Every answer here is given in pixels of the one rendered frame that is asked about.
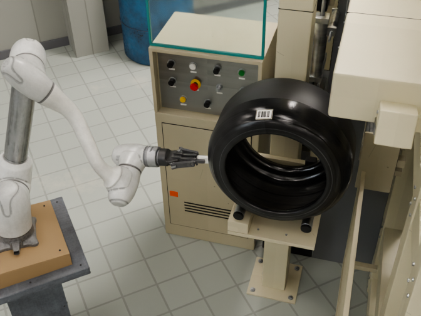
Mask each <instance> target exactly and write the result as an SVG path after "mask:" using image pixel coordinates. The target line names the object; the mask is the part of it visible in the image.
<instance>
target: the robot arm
mask: <svg viewBox="0 0 421 316"><path fill-rule="evenodd" d="M1 73H2V74H3V77H4V78H5V79H6V80H7V82H8V83H9V84H10V85H11V95H10V101H9V112H8V123H7V129H6V140H5V147H4V152H3V153H2V154H0V253H2V252H3V251H8V250H13V252H14V255H18V254H20V249H21V248H25V247H30V246H32V247H35V246H38V245H39V242H38V239H37V237H36V222H37V220H36V218H35V217H31V203H30V192H31V181H32V174H33V160H32V158H31V157H30V156H29V155H28V151H29V142H30V137H31V128H32V123H33V115H34V106H35V102H37V103H39V104H41V105H43V106H45V107H48V108H50V109H52V110H54V111H56V112H58V113H60V114H62V116H64V117H65V118H66V119H67V121H69V123H70V125H71V126H72V128H73V130H74V132H75V134H76V136H77V139H78V141H79V143H80V145H81V147H82V149H83V151H84V153H85V155H86V157H87V159H88V161H89V163H90V165H91V166H92V168H93V170H94V171H95V172H96V173H97V174H98V175H99V176H100V177H101V178H102V179H103V181H104V186H105V187H106V189H107V191H108V199H109V201H110V202H111V204H112V205H114V206H118V207H124V206H126V205H128V204H129V203H130V202H131V201H132V199H133V197H134V195H135V193H136V191H137V188H138V185H139V182H140V176H141V173H142V171H143V170H144V169H145V167H160V166H171V169H172V170H174V169H177V168H185V167H195V165H198V164H205V163H206V164H208V155H199V152H198V151H195V150H190V149H185V148H183V147H179V150H170V149H163V148H161V147H158V146H147V145H143V144H121V145H118V146H116V147H115V148H114V150H113V152H112V161H113V162H114V163H115V164H116V165H117V166H115V167H111V166H109V165H108V164H107V163H106V162H105V161H104V160H103V158H102V157H101V154H100V152H99V150H98V147H97V146H96V143H95V140H94V138H93V136H92V134H91V131H90V129H89V126H88V124H87V122H86V120H85V118H84V116H83V114H82V113H81V111H80V110H79V108H78V107H77V106H76V105H75V104H74V103H73V102H72V101H71V100H70V99H69V98H68V97H67V96H66V95H65V94H64V93H63V92H62V91H61V90H60V88H59V87H58V86H57V85H56V84H55V83H54V82H53V81H52V80H50V79H49V78H48V77H47V76H46V52H45V50H44V48H43V46H42V45H41V43H39V42H38V41H36V40H35V39H30V38H23V39H20V40H18V41H17V42H15V44H13V46H12V48H11V51H10V54H9V58H6V59H5V60H4V62H3V63H2V66H1Z"/></svg>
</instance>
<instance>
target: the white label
mask: <svg viewBox="0 0 421 316"><path fill-rule="evenodd" d="M272 116H273V109H270V110H257V111H256V120H261V119H272Z"/></svg>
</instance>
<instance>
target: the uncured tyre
mask: <svg viewBox="0 0 421 316"><path fill-rule="evenodd" d="M329 102H330V94H329V93H328V92H326V91H324V90H323V89H321V88H320V87H317V86H316V85H313V84H310V83H308V82H304V81H301V80H296V79H292V78H269V79H265V80H260V81H258V82H254V83H252V84H250V85H248V86H246V87H244V88H243V89H241V90H239V91H238V92H237V93H236V94H235V95H234V96H233V97H232V98H231V99H230V100H229V101H228V102H227V103H226V105H225V106H224V108H223V110H222V112H221V115H220V117H219V119H218V121H217V123H216V126H215V127H214V130H213V132H212V134H211V137H210V142H209V145H208V163H209V168H210V172H211V174H212V177H213V178H214V180H215V182H216V183H217V185H218V186H219V188H220V189H221V190H222V192H223V193H224V194H225V195H226V196H227V197H228V198H230V199H231V200H232V201H234V202H235V203H236V204H237V205H238V206H240V207H241V208H243V209H245V210H246V211H249V212H250V213H252V214H255V215H258V216H261V217H264V218H268V219H274V220H280V221H294V220H300V219H308V218H312V217H315V216H317V215H320V214H322V213H324V212H326V211H327V210H329V209H331V208H332V207H333V206H334V205H335V204H336V203H337V202H338V201H339V200H340V199H341V198H342V197H343V195H344V193H345V192H346V190H347V189H348V186H349V185H350V181H351V177H352V172H353V164H354V159H355V151H356V135H355V130H354V128H353V124H352V122H351V119H347V118H339V117H331V116H329V115H328V107H329ZM270 109H273V116H272V119H261V120H256V111H257V110H270ZM262 134H273V135H281V136H284V137H288V138H290V139H293V140H296V141H298V142H299V143H301V144H303V145H305V146H306V147H307V148H309V149H310V150H311V151H312V152H313V153H314V154H315V155H316V156H317V157H318V159H319V160H318V161H316V162H313V163H310V164H306V165H303V166H286V165H282V164H278V163H275V162H273V161H270V160H268V159H266V158H265V157H263V156H262V155H260V154H259V153H257V152H256V151H255V150H254V149H253V148H252V147H251V145H250V144H249V142H248V141H247V139H246V138H248V137H251V136H254V135H262Z"/></svg>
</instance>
